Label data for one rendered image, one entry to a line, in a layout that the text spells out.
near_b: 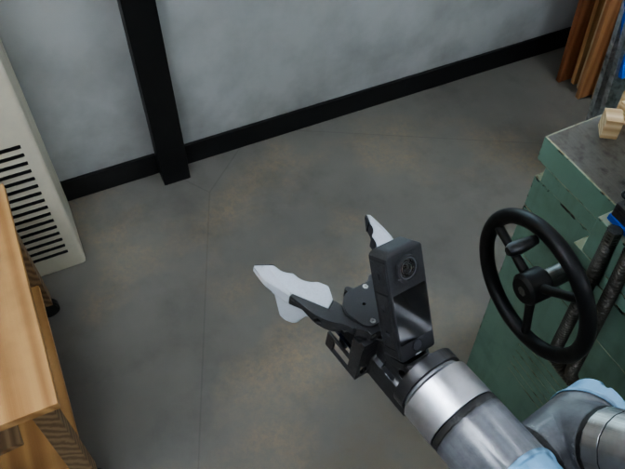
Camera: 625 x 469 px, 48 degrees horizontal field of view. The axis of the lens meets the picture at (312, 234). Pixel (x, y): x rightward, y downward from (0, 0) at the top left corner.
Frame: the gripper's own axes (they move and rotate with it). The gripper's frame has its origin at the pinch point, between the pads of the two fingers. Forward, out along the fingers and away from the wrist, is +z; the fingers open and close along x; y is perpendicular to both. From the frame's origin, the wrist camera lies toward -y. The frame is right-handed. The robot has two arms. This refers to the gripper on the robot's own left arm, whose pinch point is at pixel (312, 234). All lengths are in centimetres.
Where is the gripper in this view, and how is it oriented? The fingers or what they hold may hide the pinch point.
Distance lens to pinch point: 75.6
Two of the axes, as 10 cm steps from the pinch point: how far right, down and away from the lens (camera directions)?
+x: 8.1, -3.6, 4.6
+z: -5.8, -6.4, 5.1
